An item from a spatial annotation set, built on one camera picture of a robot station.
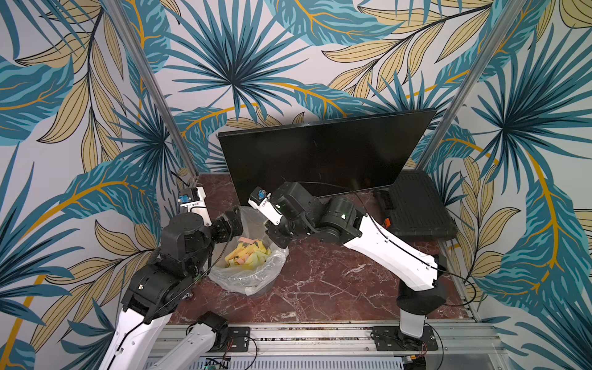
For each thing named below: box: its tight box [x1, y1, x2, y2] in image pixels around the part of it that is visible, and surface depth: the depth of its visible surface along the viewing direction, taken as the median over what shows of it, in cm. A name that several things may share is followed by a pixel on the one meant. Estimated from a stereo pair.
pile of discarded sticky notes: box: [225, 236, 273, 267], surface depth 87 cm
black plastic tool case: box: [373, 169, 458, 242], surface depth 100 cm
